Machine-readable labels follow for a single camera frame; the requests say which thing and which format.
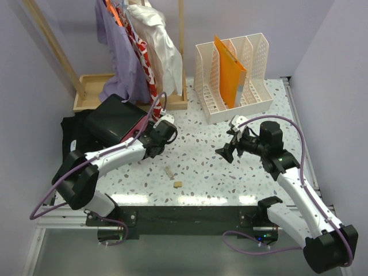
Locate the aluminium frame rail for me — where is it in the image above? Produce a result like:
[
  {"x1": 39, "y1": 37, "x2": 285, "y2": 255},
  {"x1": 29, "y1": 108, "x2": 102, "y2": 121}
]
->
[{"x1": 280, "y1": 75, "x2": 354, "y2": 276}]

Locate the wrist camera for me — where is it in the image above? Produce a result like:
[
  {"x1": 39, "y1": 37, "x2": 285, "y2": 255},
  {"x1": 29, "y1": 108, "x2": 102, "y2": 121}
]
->
[
  {"x1": 160, "y1": 114, "x2": 175, "y2": 124},
  {"x1": 229, "y1": 115, "x2": 247, "y2": 133}
]

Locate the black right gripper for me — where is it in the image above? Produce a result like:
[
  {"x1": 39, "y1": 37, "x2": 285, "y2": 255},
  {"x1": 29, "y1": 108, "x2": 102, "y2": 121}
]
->
[{"x1": 215, "y1": 127, "x2": 267, "y2": 163}]

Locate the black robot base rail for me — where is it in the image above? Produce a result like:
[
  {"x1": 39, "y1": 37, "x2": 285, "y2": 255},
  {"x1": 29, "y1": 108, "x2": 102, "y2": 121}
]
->
[{"x1": 86, "y1": 206, "x2": 278, "y2": 244}]

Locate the orange clothes hanger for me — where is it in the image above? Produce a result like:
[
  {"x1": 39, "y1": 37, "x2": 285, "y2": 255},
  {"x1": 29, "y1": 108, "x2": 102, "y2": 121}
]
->
[{"x1": 105, "y1": 0, "x2": 125, "y2": 27}]

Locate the white hanging garment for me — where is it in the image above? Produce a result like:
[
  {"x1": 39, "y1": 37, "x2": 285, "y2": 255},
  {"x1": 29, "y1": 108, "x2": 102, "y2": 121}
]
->
[{"x1": 126, "y1": 1, "x2": 183, "y2": 95}]

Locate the beige worn eraser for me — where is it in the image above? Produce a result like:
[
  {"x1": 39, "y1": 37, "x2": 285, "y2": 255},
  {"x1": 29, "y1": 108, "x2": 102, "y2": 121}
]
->
[{"x1": 164, "y1": 166, "x2": 175, "y2": 180}]

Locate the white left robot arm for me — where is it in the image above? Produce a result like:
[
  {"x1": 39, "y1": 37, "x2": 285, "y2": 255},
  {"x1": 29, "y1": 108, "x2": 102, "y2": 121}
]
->
[{"x1": 52, "y1": 115, "x2": 178, "y2": 225}]

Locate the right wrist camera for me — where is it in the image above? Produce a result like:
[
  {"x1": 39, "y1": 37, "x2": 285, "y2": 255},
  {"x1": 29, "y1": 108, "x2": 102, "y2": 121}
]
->
[{"x1": 229, "y1": 115, "x2": 247, "y2": 133}]

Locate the orange clip folder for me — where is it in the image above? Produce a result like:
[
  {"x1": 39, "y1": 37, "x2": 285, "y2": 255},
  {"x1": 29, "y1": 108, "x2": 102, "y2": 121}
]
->
[{"x1": 214, "y1": 36, "x2": 247, "y2": 109}]

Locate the red poppy print garment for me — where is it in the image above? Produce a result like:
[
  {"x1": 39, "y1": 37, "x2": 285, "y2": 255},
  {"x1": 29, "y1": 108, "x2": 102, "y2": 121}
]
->
[{"x1": 114, "y1": 4, "x2": 162, "y2": 121}]

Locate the small tan eraser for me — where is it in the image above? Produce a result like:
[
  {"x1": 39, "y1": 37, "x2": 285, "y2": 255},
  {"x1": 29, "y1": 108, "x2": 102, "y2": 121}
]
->
[{"x1": 173, "y1": 181, "x2": 182, "y2": 189}]

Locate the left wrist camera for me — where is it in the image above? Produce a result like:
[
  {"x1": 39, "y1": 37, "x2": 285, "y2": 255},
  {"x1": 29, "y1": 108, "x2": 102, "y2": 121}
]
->
[{"x1": 160, "y1": 114, "x2": 175, "y2": 124}]

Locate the wooden clothes rack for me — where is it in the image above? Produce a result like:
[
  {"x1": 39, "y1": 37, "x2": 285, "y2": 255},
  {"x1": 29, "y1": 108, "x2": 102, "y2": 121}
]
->
[{"x1": 21, "y1": 1, "x2": 188, "y2": 112}]

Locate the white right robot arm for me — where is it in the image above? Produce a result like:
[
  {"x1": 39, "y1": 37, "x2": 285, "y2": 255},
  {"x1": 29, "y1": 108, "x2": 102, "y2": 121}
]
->
[{"x1": 216, "y1": 115, "x2": 358, "y2": 274}]

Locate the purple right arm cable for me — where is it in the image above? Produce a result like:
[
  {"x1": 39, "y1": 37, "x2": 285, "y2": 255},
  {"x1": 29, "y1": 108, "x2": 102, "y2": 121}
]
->
[{"x1": 222, "y1": 115, "x2": 354, "y2": 268}]

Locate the pink top drawer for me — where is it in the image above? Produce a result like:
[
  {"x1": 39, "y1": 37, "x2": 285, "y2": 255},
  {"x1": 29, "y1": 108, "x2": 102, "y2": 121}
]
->
[{"x1": 121, "y1": 117, "x2": 156, "y2": 141}]

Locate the black cloth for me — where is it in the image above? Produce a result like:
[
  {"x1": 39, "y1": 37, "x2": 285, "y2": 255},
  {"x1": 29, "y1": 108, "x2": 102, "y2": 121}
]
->
[{"x1": 60, "y1": 109, "x2": 104, "y2": 167}]

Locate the purple hanging shirt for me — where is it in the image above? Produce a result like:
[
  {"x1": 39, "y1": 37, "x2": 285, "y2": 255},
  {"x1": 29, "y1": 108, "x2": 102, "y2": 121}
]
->
[{"x1": 95, "y1": 1, "x2": 151, "y2": 104}]

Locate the cream plastic file organizer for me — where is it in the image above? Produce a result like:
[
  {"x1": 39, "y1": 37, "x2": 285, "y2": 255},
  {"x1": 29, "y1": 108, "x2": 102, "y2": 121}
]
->
[{"x1": 194, "y1": 33, "x2": 273, "y2": 124}]

